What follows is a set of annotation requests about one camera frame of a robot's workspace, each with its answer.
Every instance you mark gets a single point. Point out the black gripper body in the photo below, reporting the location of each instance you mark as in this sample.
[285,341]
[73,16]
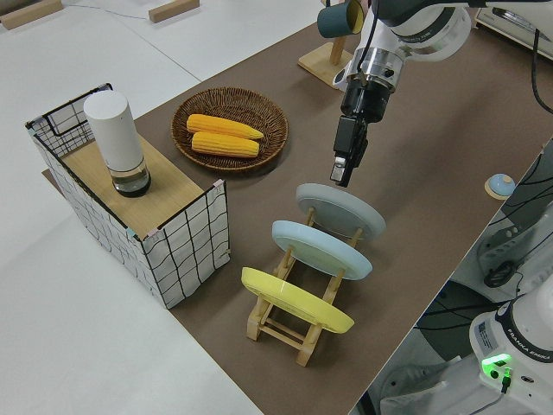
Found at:
[367,101]

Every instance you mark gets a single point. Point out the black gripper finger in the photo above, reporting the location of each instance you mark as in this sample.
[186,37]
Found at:
[356,162]
[339,169]

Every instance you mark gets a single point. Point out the gray plate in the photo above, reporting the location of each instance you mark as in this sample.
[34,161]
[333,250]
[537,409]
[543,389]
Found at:
[341,207]

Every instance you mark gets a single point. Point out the light blue plate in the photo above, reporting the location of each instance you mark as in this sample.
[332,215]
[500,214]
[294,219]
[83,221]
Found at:
[319,250]

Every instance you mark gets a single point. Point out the yellow plate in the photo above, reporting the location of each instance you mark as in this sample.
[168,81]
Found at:
[294,300]

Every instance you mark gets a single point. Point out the wooden plate rack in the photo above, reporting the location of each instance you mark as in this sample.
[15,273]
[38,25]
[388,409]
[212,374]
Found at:
[276,333]

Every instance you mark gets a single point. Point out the wooden mug tree stand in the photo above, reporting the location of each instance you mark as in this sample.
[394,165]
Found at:
[317,65]

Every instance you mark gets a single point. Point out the brown table mat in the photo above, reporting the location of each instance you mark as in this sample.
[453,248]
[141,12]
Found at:
[432,151]

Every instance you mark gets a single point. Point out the teal mug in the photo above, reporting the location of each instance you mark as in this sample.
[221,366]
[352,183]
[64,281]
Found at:
[334,19]

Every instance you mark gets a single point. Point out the yellow corn cob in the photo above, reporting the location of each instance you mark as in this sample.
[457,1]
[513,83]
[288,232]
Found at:
[220,125]
[224,146]

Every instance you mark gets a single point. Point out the woven wicker basket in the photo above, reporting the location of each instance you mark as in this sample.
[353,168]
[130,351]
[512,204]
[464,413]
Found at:
[229,101]

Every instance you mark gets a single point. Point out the blue call bell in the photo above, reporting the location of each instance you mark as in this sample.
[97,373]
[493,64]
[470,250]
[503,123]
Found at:
[499,185]

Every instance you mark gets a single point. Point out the white toaster oven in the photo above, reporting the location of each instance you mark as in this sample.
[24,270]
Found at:
[510,32]

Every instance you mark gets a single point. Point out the wooden shelf board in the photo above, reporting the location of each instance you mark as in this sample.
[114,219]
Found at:
[173,194]

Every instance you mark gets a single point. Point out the wooden block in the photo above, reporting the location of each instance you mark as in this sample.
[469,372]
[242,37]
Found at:
[173,10]
[30,13]

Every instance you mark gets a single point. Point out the white cylindrical bottle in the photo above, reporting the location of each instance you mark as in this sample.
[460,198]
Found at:
[114,129]

